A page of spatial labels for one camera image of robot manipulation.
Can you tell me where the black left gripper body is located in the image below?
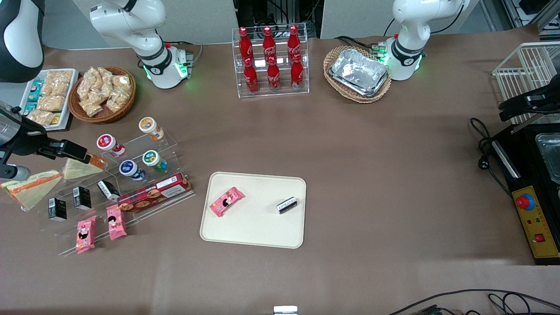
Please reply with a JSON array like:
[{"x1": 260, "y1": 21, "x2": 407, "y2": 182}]
[{"x1": 525, "y1": 84, "x2": 560, "y2": 115}]

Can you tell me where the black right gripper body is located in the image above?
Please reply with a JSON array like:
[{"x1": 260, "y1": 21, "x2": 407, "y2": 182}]
[{"x1": 0, "y1": 103, "x2": 49, "y2": 159}]

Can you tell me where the triangle sandwich orange filling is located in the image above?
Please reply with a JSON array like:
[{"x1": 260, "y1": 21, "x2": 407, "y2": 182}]
[{"x1": 0, "y1": 170, "x2": 63, "y2": 212}]

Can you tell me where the white rectangular tray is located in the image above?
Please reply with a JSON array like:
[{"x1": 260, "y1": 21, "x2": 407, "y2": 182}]
[{"x1": 19, "y1": 68, "x2": 80, "y2": 131}]

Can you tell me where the aluminium foil tray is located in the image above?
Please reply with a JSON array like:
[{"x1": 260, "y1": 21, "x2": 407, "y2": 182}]
[{"x1": 329, "y1": 48, "x2": 390, "y2": 98}]

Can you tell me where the beige serving tray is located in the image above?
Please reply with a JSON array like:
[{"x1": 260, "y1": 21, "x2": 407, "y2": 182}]
[{"x1": 200, "y1": 171, "x2": 307, "y2": 249}]

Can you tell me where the black appliance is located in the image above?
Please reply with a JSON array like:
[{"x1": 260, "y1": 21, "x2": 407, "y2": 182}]
[{"x1": 489, "y1": 124, "x2": 560, "y2": 266}]

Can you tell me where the red lid yogurt cup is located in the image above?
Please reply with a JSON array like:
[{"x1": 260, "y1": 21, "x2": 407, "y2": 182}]
[{"x1": 96, "y1": 134, "x2": 126, "y2": 158}]

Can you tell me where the small black box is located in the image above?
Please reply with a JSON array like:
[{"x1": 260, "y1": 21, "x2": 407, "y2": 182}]
[
  {"x1": 73, "y1": 186, "x2": 92, "y2": 210},
  {"x1": 48, "y1": 197, "x2": 68, "y2": 222},
  {"x1": 277, "y1": 197, "x2": 298, "y2": 215},
  {"x1": 97, "y1": 179, "x2": 121, "y2": 201}
]

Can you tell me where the metal pan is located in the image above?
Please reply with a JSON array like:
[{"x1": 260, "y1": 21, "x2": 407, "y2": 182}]
[{"x1": 534, "y1": 132, "x2": 560, "y2": 185}]

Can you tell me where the brown wicker basket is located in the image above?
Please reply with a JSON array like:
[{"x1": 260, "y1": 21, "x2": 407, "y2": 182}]
[{"x1": 68, "y1": 66, "x2": 137, "y2": 124}]

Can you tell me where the blue lid yogurt cup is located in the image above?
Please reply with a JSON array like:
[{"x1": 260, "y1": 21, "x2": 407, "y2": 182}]
[{"x1": 119, "y1": 160, "x2": 146, "y2": 182}]

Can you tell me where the clear acrylic stepped stand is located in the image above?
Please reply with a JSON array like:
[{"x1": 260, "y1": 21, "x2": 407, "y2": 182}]
[{"x1": 17, "y1": 130, "x2": 196, "y2": 257}]

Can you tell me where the orange lid yogurt cup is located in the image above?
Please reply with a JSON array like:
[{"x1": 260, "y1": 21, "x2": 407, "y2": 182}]
[{"x1": 138, "y1": 117, "x2": 165, "y2": 141}]

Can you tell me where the green lid yogurt cup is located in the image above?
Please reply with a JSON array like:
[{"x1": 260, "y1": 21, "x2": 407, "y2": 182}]
[{"x1": 142, "y1": 150, "x2": 168, "y2": 172}]

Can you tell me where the pink snack pack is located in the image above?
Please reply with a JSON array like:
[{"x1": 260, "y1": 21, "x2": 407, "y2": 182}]
[
  {"x1": 209, "y1": 187, "x2": 245, "y2": 218},
  {"x1": 106, "y1": 204, "x2": 128, "y2": 242},
  {"x1": 75, "y1": 215, "x2": 97, "y2": 255}
]

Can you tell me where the red emergency stop button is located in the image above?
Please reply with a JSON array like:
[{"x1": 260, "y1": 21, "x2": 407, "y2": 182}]
[{"x1": 515, "y1": 193, "x2": 536, "y2": 212}]

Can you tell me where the red plaid cookie box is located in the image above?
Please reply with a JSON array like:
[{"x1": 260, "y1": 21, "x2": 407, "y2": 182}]
[{"x1": 117, "y1": 172, "x2": 193, "y2": 214}]

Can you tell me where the yellow control panel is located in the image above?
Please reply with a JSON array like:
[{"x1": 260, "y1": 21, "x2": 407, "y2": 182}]
[{"x1": 511, "y1": 185, "x2": 560, "y2": 259}]

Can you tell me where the light wicker basket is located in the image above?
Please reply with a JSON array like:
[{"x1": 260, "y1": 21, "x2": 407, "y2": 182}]
[{"x1": 323, "y1": 45, "x2": 392, "y2": 104}]

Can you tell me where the red cola bottle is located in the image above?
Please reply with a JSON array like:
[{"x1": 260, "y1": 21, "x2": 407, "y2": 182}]
[
  {"x1": 243, "y1": 58, "x2": 260, "y2": 94},
  {"x1": 287, "y1": 24, "x2": 302, "y2": 60},
  {"x1": 266, "y1": 56, "x2": 282, "y2": 93},
  {"x1": 290, "y1": 53, "x2": 305, "y2": 91},
  {"x1": 262, "y1": 27, "x2": 277, "y2": 62},
  {"x1": 238, "y1": 27, "x2": 254, "y2": 62}
]

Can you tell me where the clear acrylic bottle rack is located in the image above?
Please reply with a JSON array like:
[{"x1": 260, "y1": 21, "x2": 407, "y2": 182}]
[{"x1": 231, "y1": 24, "x2": 310, "y2": 98}]

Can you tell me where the white wire basket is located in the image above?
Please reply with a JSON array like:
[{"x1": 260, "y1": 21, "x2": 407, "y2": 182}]
[{"x1": 492, "y1": 42, "x2": 560, "y2": 133}]

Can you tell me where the black power cable with plug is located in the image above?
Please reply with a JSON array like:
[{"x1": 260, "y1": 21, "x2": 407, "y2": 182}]
[{"x1": 469, "y1": 117, "x2": 513, "y2": 198}]

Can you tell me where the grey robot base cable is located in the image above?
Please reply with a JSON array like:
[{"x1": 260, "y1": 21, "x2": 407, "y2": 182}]
[{"x1": 165, "y1": 41, "x2": 204, "y2": 66}]

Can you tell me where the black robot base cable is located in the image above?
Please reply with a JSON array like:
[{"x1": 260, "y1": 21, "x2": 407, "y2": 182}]
[{"x1": 334, "y1": 35, "x2": 386, "y2": 51}]

